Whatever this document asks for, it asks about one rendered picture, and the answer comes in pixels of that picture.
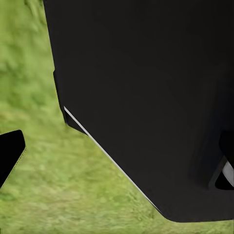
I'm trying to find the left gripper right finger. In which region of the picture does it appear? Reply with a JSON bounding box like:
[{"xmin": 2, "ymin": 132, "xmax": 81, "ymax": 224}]
[{"xmin": 218, "ymin": 130, "xmax": 234, "ymax": 169}]

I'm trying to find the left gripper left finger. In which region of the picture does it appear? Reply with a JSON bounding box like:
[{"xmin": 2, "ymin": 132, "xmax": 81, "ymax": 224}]
[{"xmin": 0, "ymin": 130, "xmax": 25, "ymax": 188}]

